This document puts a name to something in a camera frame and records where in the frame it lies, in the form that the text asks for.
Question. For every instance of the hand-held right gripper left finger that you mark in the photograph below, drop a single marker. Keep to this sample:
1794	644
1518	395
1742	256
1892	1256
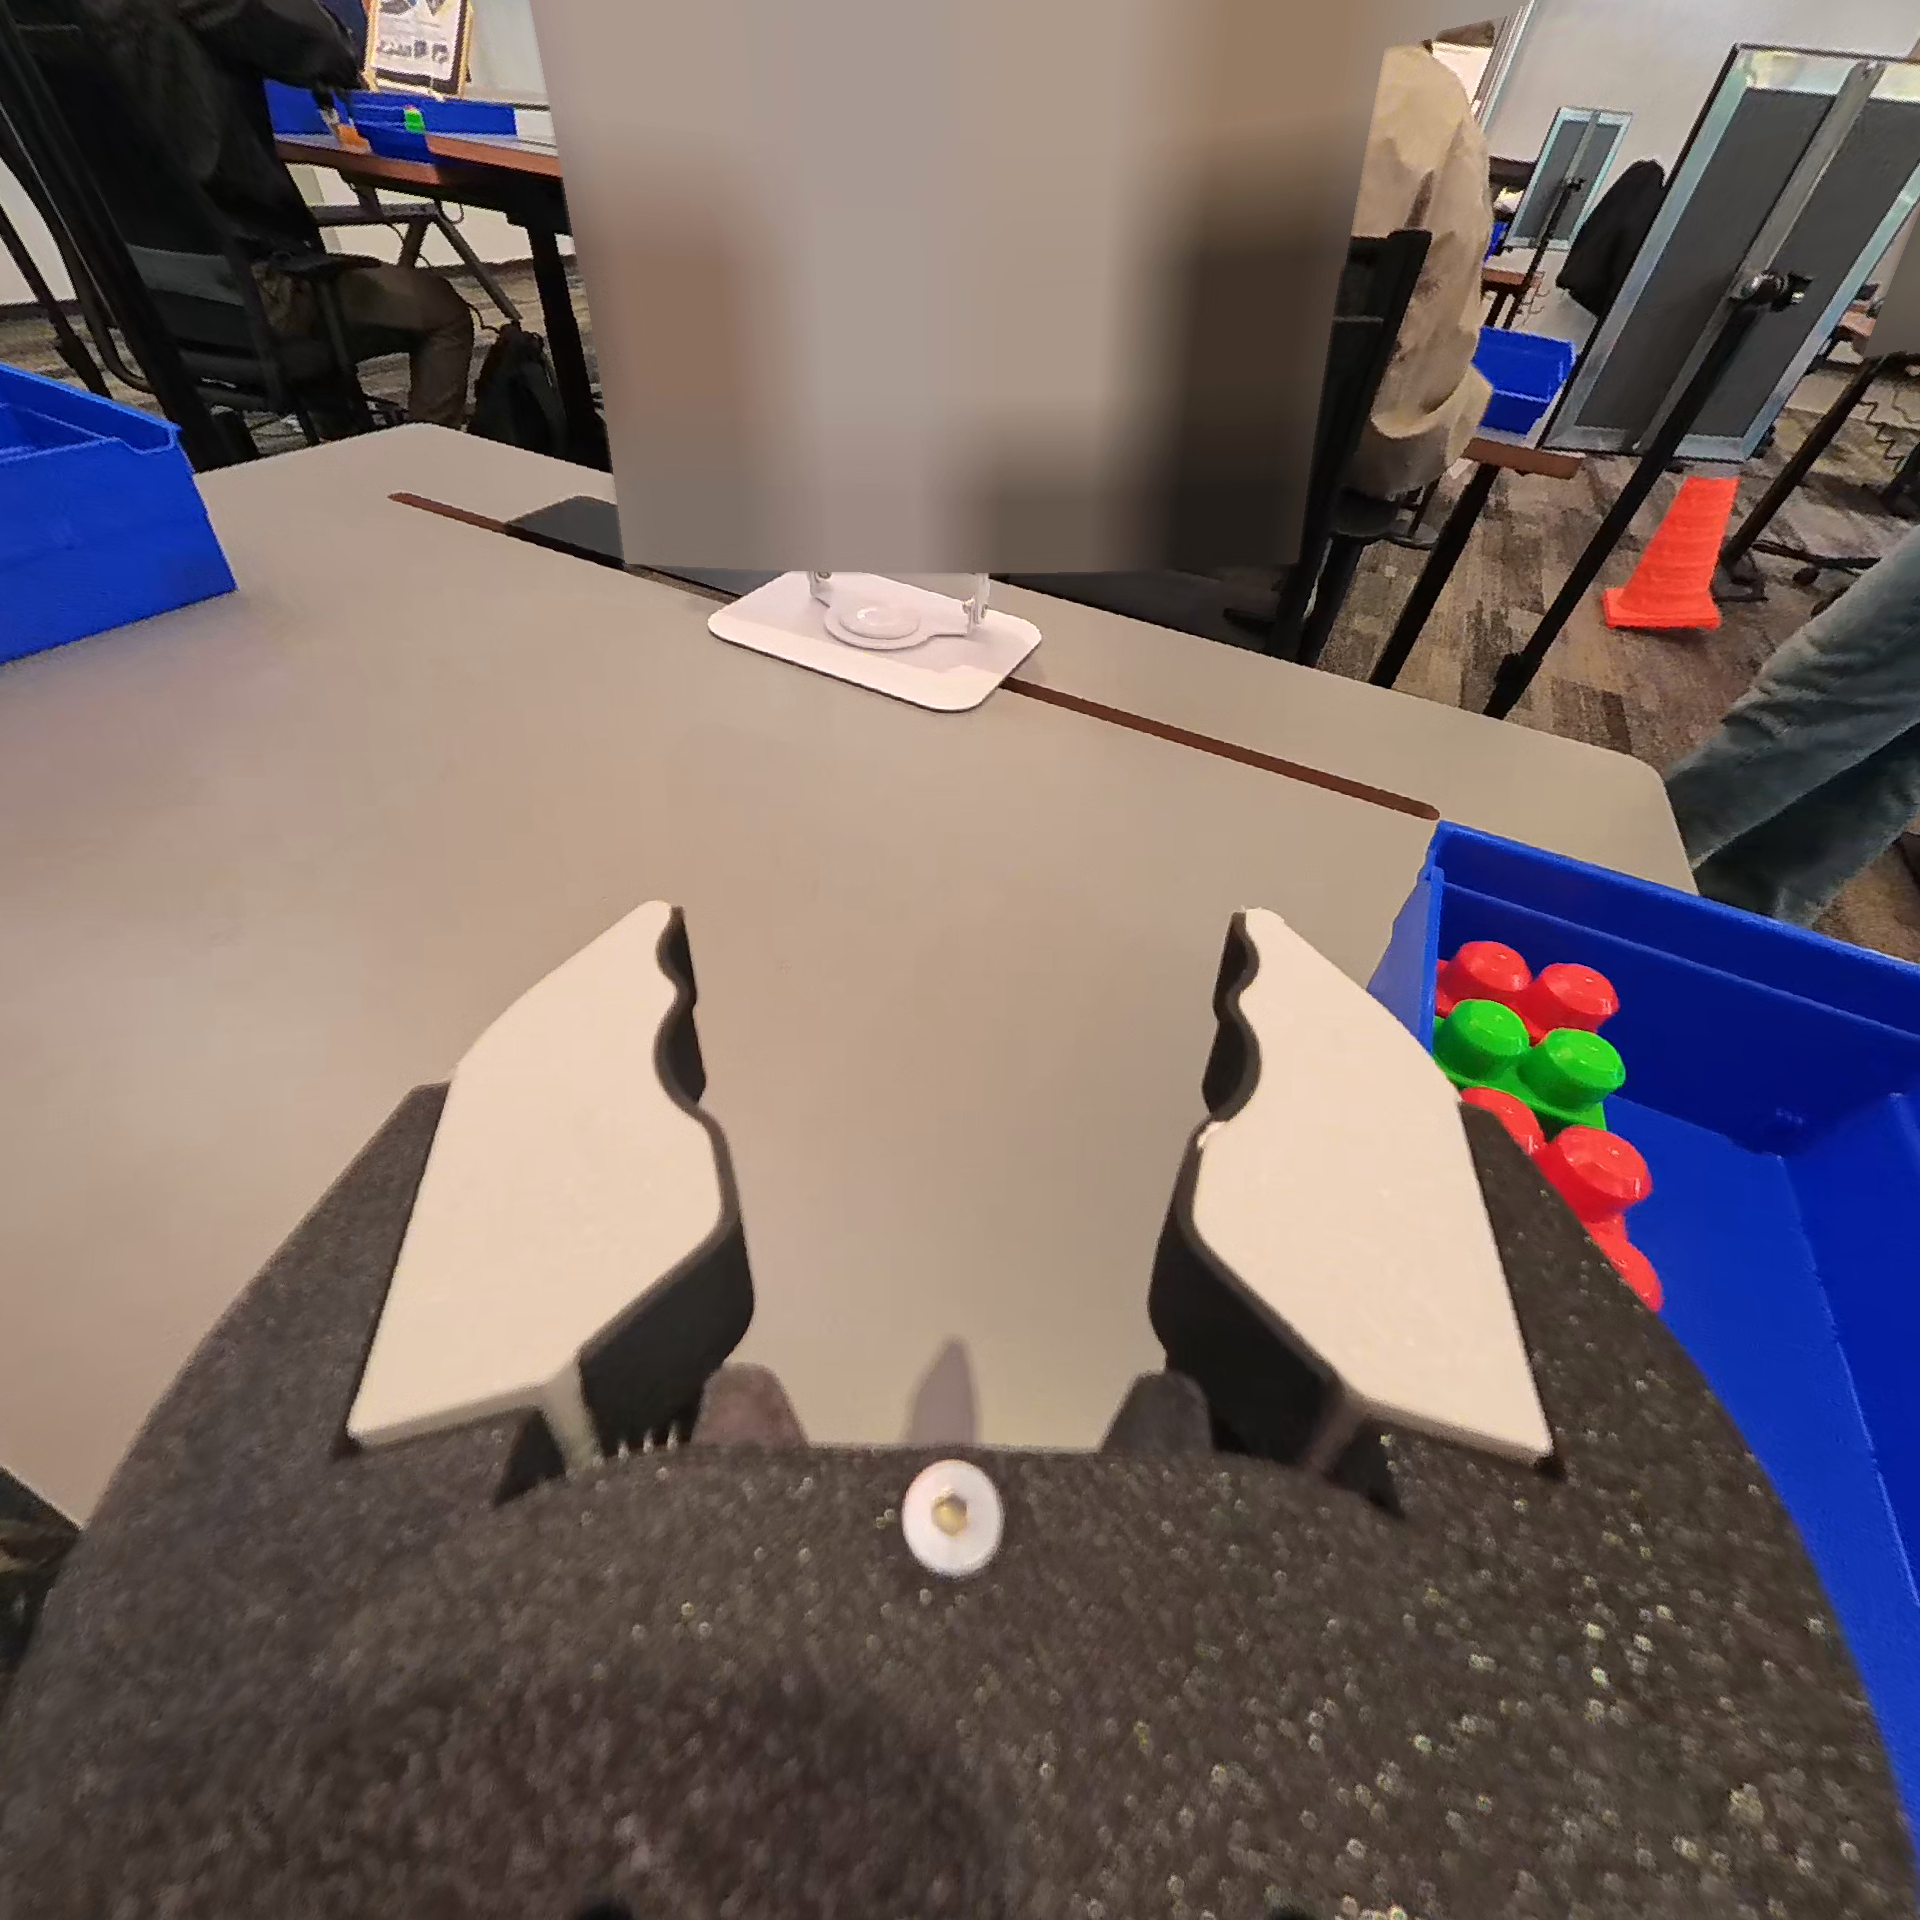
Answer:
545	1201

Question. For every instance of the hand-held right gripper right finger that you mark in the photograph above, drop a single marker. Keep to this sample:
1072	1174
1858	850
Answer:
1352	1201

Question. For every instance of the blue plastic bin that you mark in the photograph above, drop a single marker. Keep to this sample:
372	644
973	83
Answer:
91	554

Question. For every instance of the green mega block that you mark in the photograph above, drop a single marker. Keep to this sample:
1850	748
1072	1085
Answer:
1531	1056

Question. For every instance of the large red mega block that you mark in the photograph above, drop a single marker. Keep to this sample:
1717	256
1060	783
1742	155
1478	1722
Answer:
1602	1174

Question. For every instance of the small red mega block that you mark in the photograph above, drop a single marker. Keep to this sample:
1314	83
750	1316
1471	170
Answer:
1522	989

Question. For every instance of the blue bin with coloured blocks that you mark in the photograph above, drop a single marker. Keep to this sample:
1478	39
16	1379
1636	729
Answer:
1800	1348

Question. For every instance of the black tripod stand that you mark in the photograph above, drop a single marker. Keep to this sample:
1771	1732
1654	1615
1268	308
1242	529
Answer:
1564	614

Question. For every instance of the white document stand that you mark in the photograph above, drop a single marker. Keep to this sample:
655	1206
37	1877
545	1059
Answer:
930	664

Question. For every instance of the black rectangular table panel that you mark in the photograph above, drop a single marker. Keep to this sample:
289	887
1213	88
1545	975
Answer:
566	529

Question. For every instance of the black office chair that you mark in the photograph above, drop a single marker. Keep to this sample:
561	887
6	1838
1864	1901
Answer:
1380	522

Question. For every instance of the orange traffic cone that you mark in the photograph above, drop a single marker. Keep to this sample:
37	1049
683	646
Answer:
1676	569

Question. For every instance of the brown background table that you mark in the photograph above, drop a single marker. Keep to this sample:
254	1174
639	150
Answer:
451	150
1522	460

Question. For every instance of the black backpack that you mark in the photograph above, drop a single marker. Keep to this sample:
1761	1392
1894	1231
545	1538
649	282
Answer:
514	388

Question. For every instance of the small blue background bin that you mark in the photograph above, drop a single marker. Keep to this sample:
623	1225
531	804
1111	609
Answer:
1522	382

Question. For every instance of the large grey framed panel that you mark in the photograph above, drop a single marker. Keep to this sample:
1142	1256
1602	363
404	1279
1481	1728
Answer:
1695	275

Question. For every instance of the black hanging jacket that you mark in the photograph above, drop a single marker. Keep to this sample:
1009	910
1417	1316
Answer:
1620	238

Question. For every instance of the small grey framed panel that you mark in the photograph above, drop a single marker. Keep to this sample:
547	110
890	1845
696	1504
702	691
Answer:
1570	170

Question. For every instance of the blue bin with green block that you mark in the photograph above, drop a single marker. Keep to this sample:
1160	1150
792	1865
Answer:
336	123

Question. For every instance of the background instruction board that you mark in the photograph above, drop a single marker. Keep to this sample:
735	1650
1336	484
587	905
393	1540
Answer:
418	40

